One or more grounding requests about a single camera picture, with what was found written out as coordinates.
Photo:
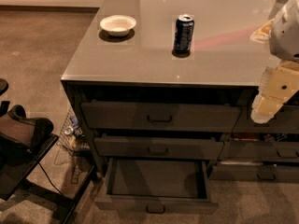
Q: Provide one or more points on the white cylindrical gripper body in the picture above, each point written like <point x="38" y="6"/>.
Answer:
<point x="286" y="36"/>

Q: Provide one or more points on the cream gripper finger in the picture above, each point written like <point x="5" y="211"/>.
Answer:
<point x="264" y="109"/>

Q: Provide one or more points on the dark blue pepsi can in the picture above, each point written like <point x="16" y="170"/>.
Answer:
<point x="183" y="33"/>

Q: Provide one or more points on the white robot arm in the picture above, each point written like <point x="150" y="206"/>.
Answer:
<point x="281" y="31"/>

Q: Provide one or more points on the top right drawer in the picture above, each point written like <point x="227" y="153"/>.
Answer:
<point x="286" y="120"/>

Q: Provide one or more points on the middle right drawer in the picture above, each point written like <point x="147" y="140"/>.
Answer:
<point x="237" y="150"/>

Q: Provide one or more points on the open bottom left drawer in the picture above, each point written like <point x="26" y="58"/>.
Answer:
<point x="156" y="187"/>

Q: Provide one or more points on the middle left drawer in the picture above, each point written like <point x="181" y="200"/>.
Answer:
<point x="158" y="147"/>

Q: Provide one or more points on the top left drawer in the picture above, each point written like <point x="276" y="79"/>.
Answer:
<point x="160" y="117"/>

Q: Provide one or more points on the dark grey cabinet counter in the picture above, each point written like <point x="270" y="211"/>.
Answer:
<point x="154" y="81"/>

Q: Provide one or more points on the white paper bowl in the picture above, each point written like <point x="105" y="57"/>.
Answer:
<point x="118" y="25"/>

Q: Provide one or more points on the black office chair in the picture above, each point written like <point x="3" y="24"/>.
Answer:
<point x="24" y="142"/>

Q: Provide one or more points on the wire basket with items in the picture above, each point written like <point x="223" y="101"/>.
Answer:
<point x="73" y="148"/>

